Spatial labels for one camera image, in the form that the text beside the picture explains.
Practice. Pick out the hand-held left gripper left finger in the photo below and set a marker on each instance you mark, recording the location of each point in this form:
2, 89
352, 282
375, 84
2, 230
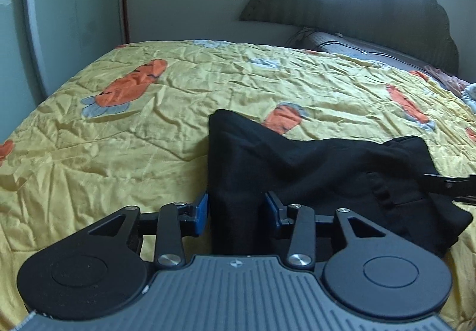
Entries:
202, 210

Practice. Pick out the pale crumpled cloth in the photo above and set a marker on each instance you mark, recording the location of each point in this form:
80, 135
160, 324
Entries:
470, 93

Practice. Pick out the black pants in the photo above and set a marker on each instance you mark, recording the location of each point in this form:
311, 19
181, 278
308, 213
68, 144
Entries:
297, 167

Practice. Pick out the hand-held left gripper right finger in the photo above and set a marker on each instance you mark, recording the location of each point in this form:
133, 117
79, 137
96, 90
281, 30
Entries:
270, 209

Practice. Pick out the yellow carrot print blanket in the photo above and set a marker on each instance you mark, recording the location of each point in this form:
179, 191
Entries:
130, 137

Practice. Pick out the dark scalloped headboard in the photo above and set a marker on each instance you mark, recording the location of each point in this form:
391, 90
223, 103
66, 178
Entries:
353, 0

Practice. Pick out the patterned pillow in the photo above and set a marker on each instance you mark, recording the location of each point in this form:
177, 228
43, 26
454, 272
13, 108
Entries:
353, 48

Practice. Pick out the grey door frame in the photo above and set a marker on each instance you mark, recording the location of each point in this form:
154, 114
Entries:
33, 26

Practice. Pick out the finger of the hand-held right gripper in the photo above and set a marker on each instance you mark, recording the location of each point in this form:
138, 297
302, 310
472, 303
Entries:
450, 185

